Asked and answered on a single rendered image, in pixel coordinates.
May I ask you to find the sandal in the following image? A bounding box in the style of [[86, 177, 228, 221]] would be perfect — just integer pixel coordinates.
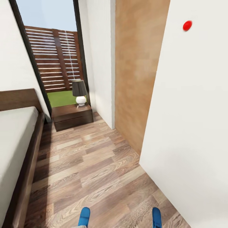
[[78, 207, 90, 228], [152, 207, 162, 228]]

